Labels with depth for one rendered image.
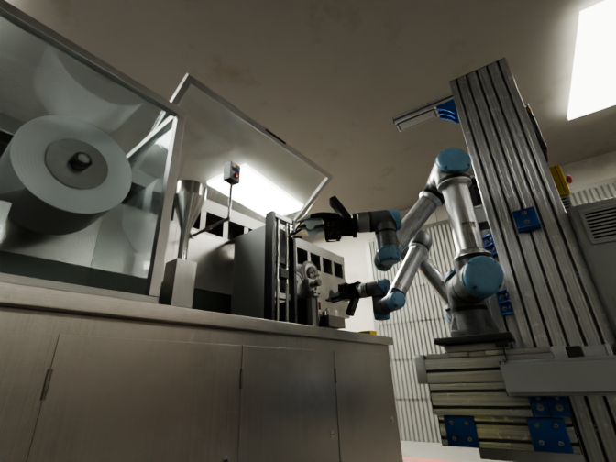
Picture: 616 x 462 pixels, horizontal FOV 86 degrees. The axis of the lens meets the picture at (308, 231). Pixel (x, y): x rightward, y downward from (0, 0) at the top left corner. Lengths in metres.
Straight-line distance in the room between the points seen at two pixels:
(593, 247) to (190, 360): 1.30
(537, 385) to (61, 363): 1.11
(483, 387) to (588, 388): 0.27
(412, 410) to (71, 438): 4.15
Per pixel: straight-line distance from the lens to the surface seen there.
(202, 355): 1.03
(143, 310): 0.93
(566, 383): 1.10
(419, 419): 4.70
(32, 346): 0.88
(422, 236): 1.72
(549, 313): 1.43
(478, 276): 1.13
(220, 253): 1.89
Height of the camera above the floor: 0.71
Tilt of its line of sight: 24 degrees up
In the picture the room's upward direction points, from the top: 2 degrees counter-clockwise
